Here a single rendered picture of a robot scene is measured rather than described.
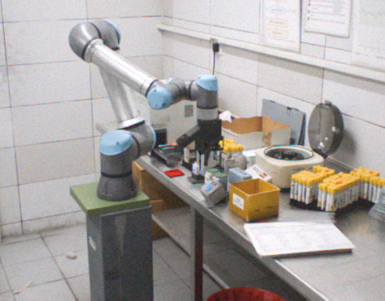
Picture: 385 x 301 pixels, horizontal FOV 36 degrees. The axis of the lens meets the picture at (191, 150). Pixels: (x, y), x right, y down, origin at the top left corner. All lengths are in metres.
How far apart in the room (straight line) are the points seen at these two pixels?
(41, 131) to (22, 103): 0.23
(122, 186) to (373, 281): 0.93
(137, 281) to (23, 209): 1.90
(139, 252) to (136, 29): 2.08
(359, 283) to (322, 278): 0.10
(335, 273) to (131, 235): 0.80
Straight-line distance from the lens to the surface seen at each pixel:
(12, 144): 3.92
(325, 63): 2.53
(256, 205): 2.05
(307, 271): 1.78
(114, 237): 2.19
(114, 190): 2.16
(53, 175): 4.04
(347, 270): 1.81
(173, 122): 2.73
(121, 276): 2.27
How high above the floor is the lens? 1.72
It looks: 18 degrees down
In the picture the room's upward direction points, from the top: straight up
